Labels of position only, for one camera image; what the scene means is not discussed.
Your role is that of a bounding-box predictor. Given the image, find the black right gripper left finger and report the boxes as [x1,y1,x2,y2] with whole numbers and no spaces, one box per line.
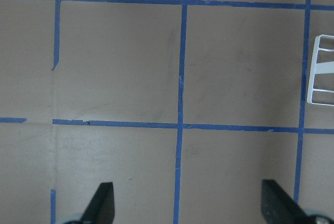
[79,182,115,224]

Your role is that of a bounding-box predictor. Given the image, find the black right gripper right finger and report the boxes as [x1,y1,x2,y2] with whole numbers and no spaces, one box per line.
[261,180,316,224]

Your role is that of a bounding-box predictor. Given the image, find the white wire cup rack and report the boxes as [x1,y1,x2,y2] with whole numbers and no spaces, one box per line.
[306,34,333,107]

